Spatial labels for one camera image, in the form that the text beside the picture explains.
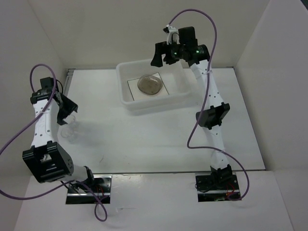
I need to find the small clear glass cup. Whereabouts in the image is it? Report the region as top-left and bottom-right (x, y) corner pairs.
(60, 115), (78, 143)

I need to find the translucent white plastic bin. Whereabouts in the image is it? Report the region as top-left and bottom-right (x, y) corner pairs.
(116, 59), (191, 111)

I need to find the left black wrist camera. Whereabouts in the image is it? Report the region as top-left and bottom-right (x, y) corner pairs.
(30, 77), (63, 105)

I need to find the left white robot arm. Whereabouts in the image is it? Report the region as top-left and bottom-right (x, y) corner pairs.
(22, 90), (96, 193)

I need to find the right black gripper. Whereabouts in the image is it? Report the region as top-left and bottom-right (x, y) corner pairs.
(150, 38), (185, 67)

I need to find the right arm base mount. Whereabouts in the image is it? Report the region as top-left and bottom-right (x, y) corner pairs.
(195, 173), (241, 202)

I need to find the square white black-rimmed plate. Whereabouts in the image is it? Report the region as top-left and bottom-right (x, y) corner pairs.
(127, 72), (169, 101)

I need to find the clear glass dish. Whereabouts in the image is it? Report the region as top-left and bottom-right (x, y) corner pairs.
(137, 75), (163, 95)
(137, 82), (162, 95)

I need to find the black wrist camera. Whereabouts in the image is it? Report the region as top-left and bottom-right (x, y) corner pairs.
(30, 77), (63, 105)
(163, 25), (210, 66)

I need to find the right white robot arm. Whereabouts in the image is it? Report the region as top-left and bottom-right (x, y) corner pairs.
(151, 42), (232, 193)

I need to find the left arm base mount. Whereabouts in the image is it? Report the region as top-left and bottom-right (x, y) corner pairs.
(65, 174), (112, 205)

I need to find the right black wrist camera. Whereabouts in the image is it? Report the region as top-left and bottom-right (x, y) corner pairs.
(163, 25), (210, 66)

